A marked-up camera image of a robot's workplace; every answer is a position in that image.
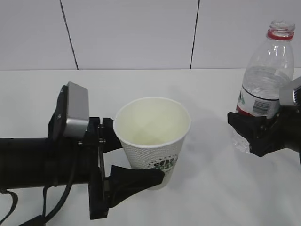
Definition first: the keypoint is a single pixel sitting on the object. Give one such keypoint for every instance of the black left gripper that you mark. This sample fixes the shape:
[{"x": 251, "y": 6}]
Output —
[{"x": 107, "y": 192}]

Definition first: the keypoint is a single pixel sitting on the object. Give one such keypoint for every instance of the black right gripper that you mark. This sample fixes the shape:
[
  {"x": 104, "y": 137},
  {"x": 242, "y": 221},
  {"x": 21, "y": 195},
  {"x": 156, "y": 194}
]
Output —
[{"x": 264, "y": 136}]

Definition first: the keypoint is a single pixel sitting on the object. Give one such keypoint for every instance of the white paper cup green logo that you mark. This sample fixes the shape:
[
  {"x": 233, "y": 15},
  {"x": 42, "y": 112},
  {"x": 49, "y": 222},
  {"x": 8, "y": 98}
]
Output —
[{"x": 152, "y": 131}]

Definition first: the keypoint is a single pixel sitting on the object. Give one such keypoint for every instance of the clear water bottle red label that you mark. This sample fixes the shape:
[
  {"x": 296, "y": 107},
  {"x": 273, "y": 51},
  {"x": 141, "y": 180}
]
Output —
[{"x": 270, "y": 67}]

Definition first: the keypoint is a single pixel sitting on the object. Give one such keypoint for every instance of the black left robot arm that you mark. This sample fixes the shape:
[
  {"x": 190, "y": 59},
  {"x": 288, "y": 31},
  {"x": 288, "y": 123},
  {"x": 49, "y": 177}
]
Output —
[{"x": 44, "y": 162}]

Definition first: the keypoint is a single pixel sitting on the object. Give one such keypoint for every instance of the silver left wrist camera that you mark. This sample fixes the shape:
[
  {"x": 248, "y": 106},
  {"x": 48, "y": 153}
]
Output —
[{"x": 71, "y": 116}]

